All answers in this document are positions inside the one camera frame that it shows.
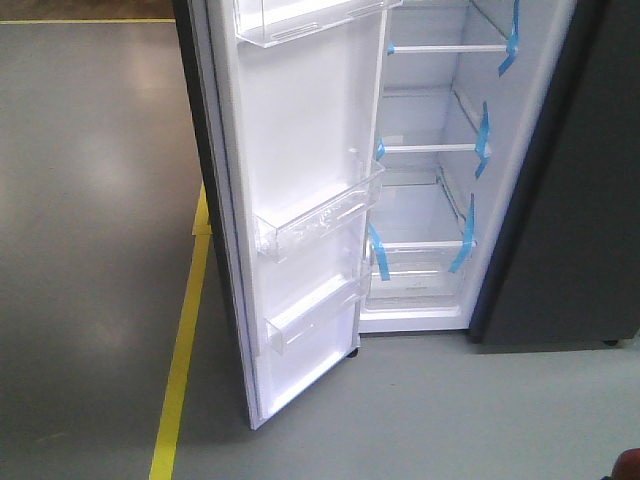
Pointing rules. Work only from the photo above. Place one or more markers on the fridge door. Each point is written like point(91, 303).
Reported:
point(278, 129)

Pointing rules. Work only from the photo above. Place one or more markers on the red yellow apple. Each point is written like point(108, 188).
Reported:
point(627, 465)

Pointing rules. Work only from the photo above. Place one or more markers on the white middle fridge shelf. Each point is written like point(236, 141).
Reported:
point(436, 148)

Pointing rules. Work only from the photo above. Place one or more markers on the white fridge shelf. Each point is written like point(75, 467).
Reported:
point(436, 148)
point(417, 49)

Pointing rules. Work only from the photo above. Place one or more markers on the dark grey fridge body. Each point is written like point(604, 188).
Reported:
point(556, 255)

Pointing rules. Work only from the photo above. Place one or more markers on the white upper fridge shelf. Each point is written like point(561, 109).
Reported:
point(417, 49)

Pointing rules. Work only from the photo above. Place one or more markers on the clear middle door bin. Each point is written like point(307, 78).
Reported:
point(278, 240)

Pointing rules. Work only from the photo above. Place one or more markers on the clear door bin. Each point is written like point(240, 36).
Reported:
point(269, 23)
point(278, 240)
point(311, 310)

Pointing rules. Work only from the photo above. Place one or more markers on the clear lower door bin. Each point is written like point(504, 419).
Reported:
point(311, 310)

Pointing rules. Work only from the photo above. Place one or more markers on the blue tape strip left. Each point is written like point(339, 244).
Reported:
point(380, 253)

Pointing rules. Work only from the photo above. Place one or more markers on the blue tape strip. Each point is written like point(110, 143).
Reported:
point(380, 253)
point(482, 148)
point(468, 239)
point(512, 46)

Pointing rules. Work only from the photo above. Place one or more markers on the clear crisper drawer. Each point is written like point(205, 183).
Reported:
point(414, 275)

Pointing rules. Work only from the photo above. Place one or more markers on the blue tape strip lower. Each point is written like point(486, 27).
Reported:
point(468, 239)

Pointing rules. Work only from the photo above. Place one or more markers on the blue tape strip middle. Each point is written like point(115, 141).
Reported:
point(482, 148)

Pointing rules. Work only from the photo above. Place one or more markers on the clear upper door bin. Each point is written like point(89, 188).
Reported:
point(269, 23)

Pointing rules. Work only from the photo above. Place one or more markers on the blue tape strip upper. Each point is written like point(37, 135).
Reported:
point(512, 46)

